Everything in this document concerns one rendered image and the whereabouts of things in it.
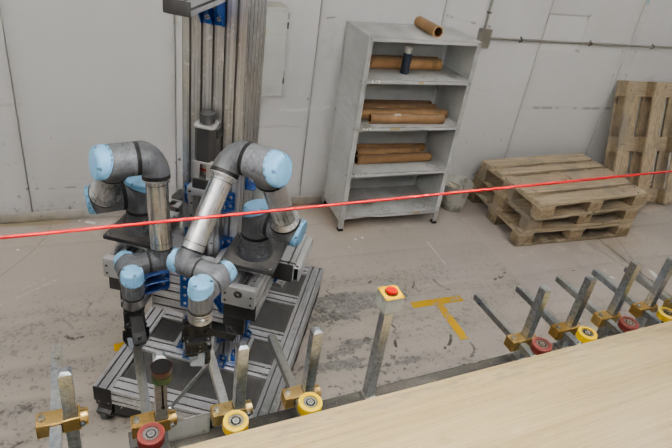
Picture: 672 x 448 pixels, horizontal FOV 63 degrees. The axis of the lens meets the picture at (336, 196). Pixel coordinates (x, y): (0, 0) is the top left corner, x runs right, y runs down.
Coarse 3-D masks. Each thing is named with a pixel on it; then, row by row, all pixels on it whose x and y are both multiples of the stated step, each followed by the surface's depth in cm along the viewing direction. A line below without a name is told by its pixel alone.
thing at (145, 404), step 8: (136, 352) 196; (136, 360) 193; (136, 368) 190; (144, 368) 191; (136, 376) 190; (144, 376) 188; (144, 384) 185; (144, 392) 182; (144, 400) 180; (144, 408) 177
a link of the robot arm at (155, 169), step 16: (144, 144) 183; (144, 160) 181; (160, 160) 186; (144, 176) 187; (160, 176) 187; (160, 192) 190; (160, 208) 191; (160, 224) 193; (160, 240) 195; (160, 256) 197
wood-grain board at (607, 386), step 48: (624, 336) 234; (432, 384) 196; (480, 384) 200; (528, 384) 203; (576, 384) 206; (624, 384) 209; (240, 432) 169; (288, 432) 172; (336, 432) 174; (384, 432) 176; (432, 432) 179; (480, 432) 181; (528, 432) 184; (576, 432) 186; (624, 432) 189
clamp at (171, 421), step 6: (168, 408) 177; (138, 414) 174; (144, 414) 174; (150, 414) 174; (168, 414) 175; (174, 414) 176; (132, 420) 172; (144, 420) 172; (150, 420) 172; (162, 420) 173; (168, 420) 173; (174, 420) 175; (132, 426) 170; (138, 426) 170; (168, 426) 175; (132, 432) 170; (132, 438) 171
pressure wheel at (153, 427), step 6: (144, 426) 166; (150, 426) 167; (156, 426) 167; (162, 426) 167; (138, 432) 164; (144, 432) 165; (150, 432) 164; (156, 432) 165; (162, 432) 165; (138, 438) 163; (144, 438) 163; (150, 438) 163; (156, 438) 163; (162, 438) 164; (138, 444) 163; (144, 444) 161; (150, 444) 161; (156, 444) 162; (162, 444) 165
